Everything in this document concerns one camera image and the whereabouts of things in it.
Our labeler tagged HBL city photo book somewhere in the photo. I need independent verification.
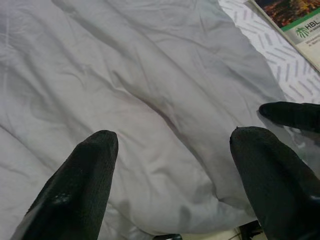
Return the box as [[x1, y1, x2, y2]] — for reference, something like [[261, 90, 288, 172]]
[[249, 0, 320, 72]]

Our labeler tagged grey duvet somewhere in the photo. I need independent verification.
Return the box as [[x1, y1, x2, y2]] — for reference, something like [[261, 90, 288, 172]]
[[0, 0, 287, 240]]

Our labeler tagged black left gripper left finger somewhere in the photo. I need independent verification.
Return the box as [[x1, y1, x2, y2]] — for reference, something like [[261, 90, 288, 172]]
[[11, 129, 119, 240]]

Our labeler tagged white patterned mattress sheet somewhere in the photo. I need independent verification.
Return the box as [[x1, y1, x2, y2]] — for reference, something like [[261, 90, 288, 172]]
[[217, 0, 320, 106]]

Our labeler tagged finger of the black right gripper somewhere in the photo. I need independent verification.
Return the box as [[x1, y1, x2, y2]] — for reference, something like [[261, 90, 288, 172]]
[[258, 101, 320, 135]]

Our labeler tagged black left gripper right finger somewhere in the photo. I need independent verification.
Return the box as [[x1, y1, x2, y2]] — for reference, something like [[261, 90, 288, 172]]
[[229, 126, 320, 240]]

